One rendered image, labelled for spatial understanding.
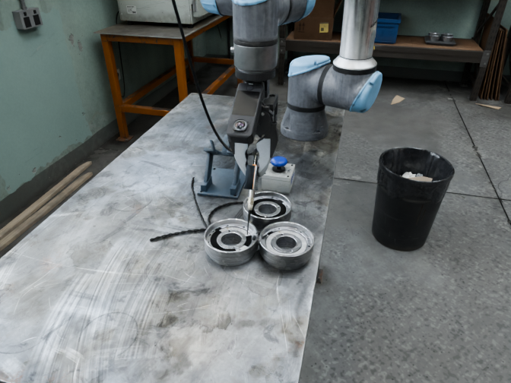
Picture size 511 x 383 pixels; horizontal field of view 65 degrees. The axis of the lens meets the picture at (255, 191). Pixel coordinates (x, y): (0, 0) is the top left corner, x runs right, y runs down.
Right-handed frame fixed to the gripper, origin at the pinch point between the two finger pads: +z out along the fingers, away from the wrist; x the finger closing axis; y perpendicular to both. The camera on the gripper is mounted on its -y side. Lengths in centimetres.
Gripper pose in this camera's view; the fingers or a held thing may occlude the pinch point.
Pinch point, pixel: (252, 172)
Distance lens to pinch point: 79.6
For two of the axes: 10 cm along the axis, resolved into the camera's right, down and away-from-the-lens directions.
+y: 1.9, -5.3, 8.2
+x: -9.8, -1.1, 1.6
